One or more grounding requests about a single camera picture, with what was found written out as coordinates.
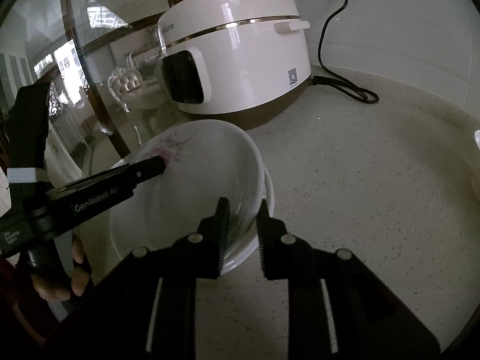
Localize large white plate pink flower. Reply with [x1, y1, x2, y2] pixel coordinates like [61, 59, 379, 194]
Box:
[108, 157, 275, 277]

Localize white flared bowl pink flowers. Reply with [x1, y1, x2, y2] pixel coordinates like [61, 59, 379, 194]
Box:
[473, 129, 480, 150]

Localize person left hand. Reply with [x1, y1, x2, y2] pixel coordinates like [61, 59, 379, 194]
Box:
[32, 234, 91, 303]

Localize white rice cooker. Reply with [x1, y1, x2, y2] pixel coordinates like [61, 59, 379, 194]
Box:
[156, 0, 312, 129]

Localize black power cable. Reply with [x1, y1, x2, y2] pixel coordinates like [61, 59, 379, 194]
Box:
[311, 0, 380, 105]

